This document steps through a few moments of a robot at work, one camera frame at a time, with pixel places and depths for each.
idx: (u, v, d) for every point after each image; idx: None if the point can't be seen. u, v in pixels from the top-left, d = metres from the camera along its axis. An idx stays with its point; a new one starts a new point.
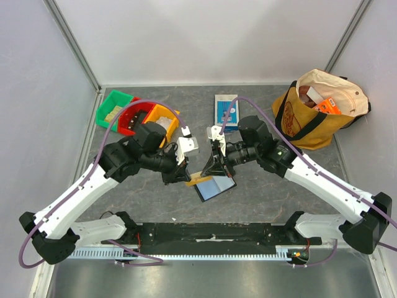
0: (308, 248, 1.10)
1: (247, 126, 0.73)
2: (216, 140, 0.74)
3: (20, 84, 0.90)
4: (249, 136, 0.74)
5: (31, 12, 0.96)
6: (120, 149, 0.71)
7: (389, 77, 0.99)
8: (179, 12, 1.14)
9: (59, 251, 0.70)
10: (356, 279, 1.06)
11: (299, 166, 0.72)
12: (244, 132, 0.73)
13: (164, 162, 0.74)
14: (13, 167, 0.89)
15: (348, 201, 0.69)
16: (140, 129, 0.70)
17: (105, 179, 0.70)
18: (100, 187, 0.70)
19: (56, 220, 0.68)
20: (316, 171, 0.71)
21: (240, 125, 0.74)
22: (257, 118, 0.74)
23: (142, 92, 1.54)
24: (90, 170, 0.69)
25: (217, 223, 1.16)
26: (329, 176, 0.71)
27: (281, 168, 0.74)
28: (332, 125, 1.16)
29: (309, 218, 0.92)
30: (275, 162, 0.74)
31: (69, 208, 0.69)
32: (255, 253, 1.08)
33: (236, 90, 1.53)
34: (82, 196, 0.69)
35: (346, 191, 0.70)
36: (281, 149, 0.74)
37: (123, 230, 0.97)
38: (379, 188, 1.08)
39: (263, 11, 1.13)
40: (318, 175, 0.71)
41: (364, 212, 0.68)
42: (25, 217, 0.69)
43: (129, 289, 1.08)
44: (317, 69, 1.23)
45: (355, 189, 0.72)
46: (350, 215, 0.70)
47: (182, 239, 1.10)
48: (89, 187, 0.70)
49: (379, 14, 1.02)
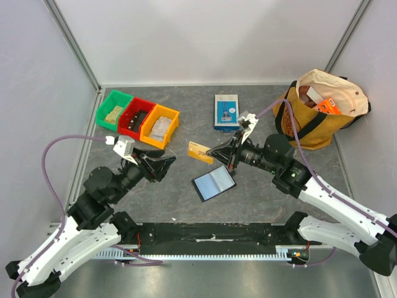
0: (308, 248, 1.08)
1: (276, 148, 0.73)
2: (246, 123, 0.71)
3: (20, 84, 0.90)
4: (274, 158, 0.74)
5: (31, 12, 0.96)
6: (83, 204, 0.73)
7: (389, 77, 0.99)
8: (178, 13, 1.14)
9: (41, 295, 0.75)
10: (355, 279, 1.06)
11: (314, 188, 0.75)
12: (273, 153, 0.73)
13: (133, 176, 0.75)
14: (13, 167, 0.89)
15: (363, 223, 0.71)
16: (88, 184, 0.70)
17: (77, 231, 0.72)
18: (74, 239, 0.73)
19: (36, 270, 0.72)
20: (329, 192, 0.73)
21: (269, 144, 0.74)
22: (286, 139, 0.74)
23: (142, 92, 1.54)
24: (62, 223, 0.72)
25: (217, 223, 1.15)
26: (342, 197, 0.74)
27: (294, 189, 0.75)
28: (332, 125, 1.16)
29: (315, 224, 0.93)
30: (289, 184, 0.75)
31: (46, 259, 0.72)
32: (255, 253, 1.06)
33: (236, 90, 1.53)
34: (57, 248, 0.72)
35: (360, 213, 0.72)
36: (296, 172, 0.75)
37: (119, 237, 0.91)
38: (379, 188, 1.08)
39: (263, 11, 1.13)
40: (332, 197, 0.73)
41: (379, 234, 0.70)
42: (12, 264, 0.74)
43: (129, 289, 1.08)
44: (317, 69, 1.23)
45: (368, 210, 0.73)
46: (365, 236, 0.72)
47: (182, 238, 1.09)
48: (64, 239, 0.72)
49: (379, 14, 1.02)
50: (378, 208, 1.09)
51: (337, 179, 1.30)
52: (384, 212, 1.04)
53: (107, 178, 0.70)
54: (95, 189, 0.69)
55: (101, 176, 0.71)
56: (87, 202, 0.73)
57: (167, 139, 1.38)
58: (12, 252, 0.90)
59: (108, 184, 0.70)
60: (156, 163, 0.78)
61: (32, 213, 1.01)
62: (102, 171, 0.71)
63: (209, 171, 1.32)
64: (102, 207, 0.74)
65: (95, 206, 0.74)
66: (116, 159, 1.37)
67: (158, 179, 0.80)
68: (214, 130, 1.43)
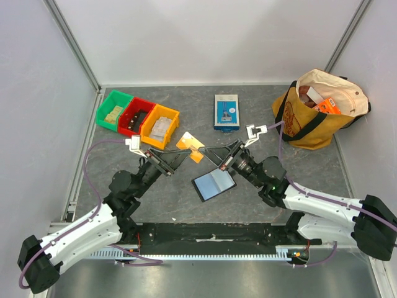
0: (308, 248, 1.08)
1: (272, 174, 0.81)
2: (257, 129, 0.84)
3: (19, 84, 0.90)
4: (267, 179, 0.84)
5: (31, 12, 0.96)
6: (110, 202, 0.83)
7: (389, 77, 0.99)
8: (179, 13, 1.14)
9: (46, 279, 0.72)
10: (355, 279, 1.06)
11: (291, 192, 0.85)
12: (268, 177, 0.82)
13: (152, 173, 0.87)
14: (13, 167, 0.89)
15: (339, 211, 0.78)
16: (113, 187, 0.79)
17: (111, 216, 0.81)
18: (105, 223, 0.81)
19: (62, 245, 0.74)
20: (305, 193, 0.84)
21: (265, 171, 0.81)
22: (281, 165, 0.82)
23: (142, 92, 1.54)
24: (98, 207, 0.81)
25: (217, 223, 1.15)
26: (316, 194, 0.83)
27: (278, 201, 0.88)
28: (332, 125, 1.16)
29: (312, 222, 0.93)
30: (273, 197, 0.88)
31: (75, 236, 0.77)
32: (255, 253, 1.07)
33: (236, 90, 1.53)
34: (89, 229, 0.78)
35: (335, 203, 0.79)
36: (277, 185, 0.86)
37: (120, 234, 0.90)
38: (379, 188, 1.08)
39: (263, 11, 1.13)
40: (309, 195, 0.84)
41: (355, 216, 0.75)
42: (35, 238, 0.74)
43: (129, 289, 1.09)
44: (317, 69, 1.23)
45: (343, 198, 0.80)
46: (347, 224, 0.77)
47: (182, 239, 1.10)
48: (97, 221, 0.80)
49: (379, 14, 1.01)
50: None
51: (337, 179, 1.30)
52: None
53: (129, 179, 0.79)
54: (119, 190, 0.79)
55: (123, 179, 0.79)
56: (113, 200, 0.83)
57: (167, 139, 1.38)
58: (12, 252, 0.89)
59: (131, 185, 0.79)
60: (169, 156, 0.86)
61: (32, 213, 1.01)
62: (123, 173, 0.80)
63: (209, 171, 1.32)
64: (128, 202, 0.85)
65: (123, 202, 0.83)
66: (116, 159, 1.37)
67: (173, 169, 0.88)
68: (214, 130, 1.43)
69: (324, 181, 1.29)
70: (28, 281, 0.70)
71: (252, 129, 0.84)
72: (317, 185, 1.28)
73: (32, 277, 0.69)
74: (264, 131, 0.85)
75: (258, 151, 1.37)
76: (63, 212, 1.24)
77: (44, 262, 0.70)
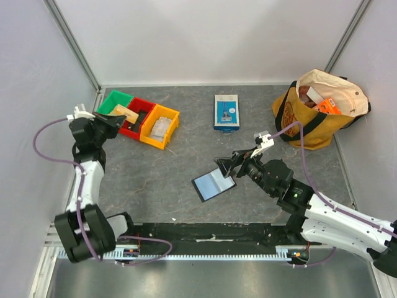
0: (308, 248, 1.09)
1: (275, 176, 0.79)
2: (260, 139, 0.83)
3: (19, 84, 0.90)
4: (275, 184, 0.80)
5: (31, 12, 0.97)
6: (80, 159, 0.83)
7: (389, 77, 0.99)
8: (178, 13, 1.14)
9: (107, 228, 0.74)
10: (355, 279, 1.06)
11: (316, 204, 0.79)
12: (274, 180, 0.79)
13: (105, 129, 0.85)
14: (13, 167, 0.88)
15: (370, 233, 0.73)
16: (77, 131, 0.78)
17: (95, 164, 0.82)
18: (97, 169, 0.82)
19: (87, 199, 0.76)
20: (333, 207, 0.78)
21: (268, 172, 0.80)
22: (285, 167, 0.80)
23: (142, 92, 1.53)
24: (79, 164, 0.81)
25: (217, 223, 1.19)
26: (345, 210, 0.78)
27: (299, 210, 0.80)
28: (332, 125, 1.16)
29: (319, 228, 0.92)
30: (293, 203, 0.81)
31: (88, 189, 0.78)
32: (255, 253, 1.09)
33: (236, 90, 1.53)
34: (91, 177, 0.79)
35: (365, 223, 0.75)
36: (297, 191, 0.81)
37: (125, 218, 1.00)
38: (380, 189, 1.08)
39: (263, 11, 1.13)
40: (336, 211, 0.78)
41: (388, 241, 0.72)
42: (59, 216, 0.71)
43: (129, 289, 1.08)
44: (317, 69, 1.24)
45: (373, 219, 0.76)
46: (374, 245, 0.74)
47: (182, 238, 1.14)
48: (90, 171, 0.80)
49: (379, 14, 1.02)
50: (378, 207, 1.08)
51: (337, 179, 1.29)
52: (386, 212, 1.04)
53: (86, 120, 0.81)
54: (84, 130, 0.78)
55: (80, 121, 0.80)
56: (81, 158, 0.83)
57: (167, 140, 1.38)
58: (11, 252, 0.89)
59: (89, 125, 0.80)
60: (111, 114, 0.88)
61: (31, 212, 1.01)
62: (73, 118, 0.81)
63: (209, 171, 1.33)
64: (96, 152, 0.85)
65: (90, 152, 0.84)
66: (116, 159, 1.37)
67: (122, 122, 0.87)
68: (214, 130, 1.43)
69: (324, 181, 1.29)
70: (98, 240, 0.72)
71: (259, 137, 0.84)
72: (317, 185, 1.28)
73: (97, 236, 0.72)
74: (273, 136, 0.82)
75: None
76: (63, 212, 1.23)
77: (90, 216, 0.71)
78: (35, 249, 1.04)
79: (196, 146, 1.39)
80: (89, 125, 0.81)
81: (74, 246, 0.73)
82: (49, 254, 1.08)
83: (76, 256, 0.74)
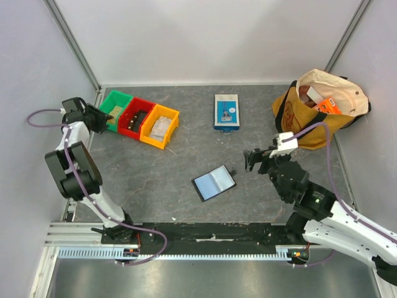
0: (308, 248, 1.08)
1: (290, 177, 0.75)
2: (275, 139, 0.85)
3: (18, 84, 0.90)
4: (290, 187, 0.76)
5: (31, 12, 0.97)
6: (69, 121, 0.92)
7: (389, 77, 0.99)
8: (178, 13, 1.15)
9: (93, 166, 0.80)
10: (356, 280, 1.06)
11: (339, 214, 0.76)
12: (288, 183, 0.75)
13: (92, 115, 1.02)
14: (13, 166, 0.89)
15: (390, 248, 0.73)
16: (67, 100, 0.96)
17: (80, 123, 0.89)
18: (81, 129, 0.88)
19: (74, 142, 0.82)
20: (355, 218, 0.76)
21: (283, 174, 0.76)
22: (300, 169, 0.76)
23: (142, 92, 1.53)
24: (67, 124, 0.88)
25: (217, 223, 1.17)
26: (366, 221, 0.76)
27: (318, 215, 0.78)
28: (332, 125, 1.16)
29: (323, 231, 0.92)
30: (310, 208, 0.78)
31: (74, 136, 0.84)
32: (255, 253, 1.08)
33: (237, 90, 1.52)
34: (77, 129, 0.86)
35: (384, 238, 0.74)
36: (318, 196, 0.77)
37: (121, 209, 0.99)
38: (381, 188, 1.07)
39: (263, 11, 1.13)
40: (358, 222, 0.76)
41: None
42: (49, 153, 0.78)
43: (129, 289, 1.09)
44: (317, 69, 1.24)
45: (391, 233, 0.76)
46: (389, 259, 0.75)
47: (182, 238, 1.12)
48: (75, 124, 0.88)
49: (379, 13, 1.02)
50: (378, 207, 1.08)
51: (337, 179, 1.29)
52: (386, 212, 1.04)
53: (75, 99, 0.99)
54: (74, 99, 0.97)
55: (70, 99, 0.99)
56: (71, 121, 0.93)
57: (167, 140, 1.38)
58: (10, 252, 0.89)
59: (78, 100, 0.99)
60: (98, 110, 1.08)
61: (31, 212, 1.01)
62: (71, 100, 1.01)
63: (209, 171, 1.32)
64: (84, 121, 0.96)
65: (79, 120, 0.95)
66: (116, 159, 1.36)
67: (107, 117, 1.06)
68: (214, 130, 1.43)
69: (324, 181, 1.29)
70: (84, 175, 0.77)
71: (276, 139, 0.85)
72: None
73: (84, 167, 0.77)
74: (288, 139, 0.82)
75: None
76: (64, 212, 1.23)
77: (78, 150, 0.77)
78: (35, 249, 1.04)
79: (196, 146, 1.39)
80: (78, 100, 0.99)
81: (64, 182, 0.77)
82: (49, 254, 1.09)
83: (67, 193, 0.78)
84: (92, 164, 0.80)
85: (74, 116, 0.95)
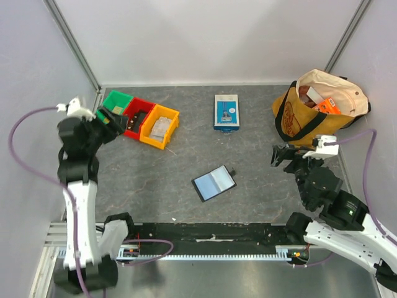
0: (308, 248, 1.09)
1: (323, 185, 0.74)
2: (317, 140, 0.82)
3: (18, 84, 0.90)
4: (321, 194, 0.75)
5: (31, 13, 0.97)
6: (67, 173, 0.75)
7: (389, 77, 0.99)
8: (178, 13, 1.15)
9: (108, 272, 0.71)
10: (356, 280, 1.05)
11: (370, 230, 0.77)
12: (320, 190, 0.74)
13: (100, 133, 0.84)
14: (12, 166, 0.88)
15: None
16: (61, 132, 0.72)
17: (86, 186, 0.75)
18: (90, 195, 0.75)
19: (85, 243, 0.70)
20: (384, 234, 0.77)
21: (314, 181, 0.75)
22: (332, 176, 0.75)
23: (142, 92, 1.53)
24: (69, 194, 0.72)
25: (217, 223, 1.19)
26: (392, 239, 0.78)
27: (347, 226, 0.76)
28: (332, 125, 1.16)
29: (325, 235, 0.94)
30: (340, 219, 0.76)
31: (84, 231, 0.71)
32: (255, 253, 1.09)
33: (236, 90, 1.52)
34: (84, 218, 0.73)
35: None
36: (352, 208, 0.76)
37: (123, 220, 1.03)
38: (381, 188, 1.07)
39: (263, 11, 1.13)
40: (385, 238, 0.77)
41: None
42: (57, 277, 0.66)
43: (129, 289, 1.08)
44: (317, 69, 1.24)
45: None
46: None
47: (182, 238, 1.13)
48: (82, 201, 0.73)
49: (379, 13, 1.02)
50: (378, 207, 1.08)
51: None
52: (386, 213, 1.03)
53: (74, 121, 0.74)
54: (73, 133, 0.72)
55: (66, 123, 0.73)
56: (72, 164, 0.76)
57: (167, 140, 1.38)
58: (10, 252, 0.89)
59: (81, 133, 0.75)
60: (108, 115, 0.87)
61: (31, 212, 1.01)
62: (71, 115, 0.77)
63: (209, 171, 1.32)
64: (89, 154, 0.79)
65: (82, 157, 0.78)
66: (116, 159, 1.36)
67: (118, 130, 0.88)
68: (214, 130, 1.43)
69: None
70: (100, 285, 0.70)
71: (317, 140, 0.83)
72: None
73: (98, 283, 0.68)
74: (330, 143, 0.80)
75: (258, 151, 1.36)
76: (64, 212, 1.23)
77: (91, 270, 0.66)
78: (35, 249, 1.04)
79: (196, 146, 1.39)
80: (80, 126, 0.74)
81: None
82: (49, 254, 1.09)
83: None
84: (106, 272, 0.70)
85: (75, 151, 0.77)
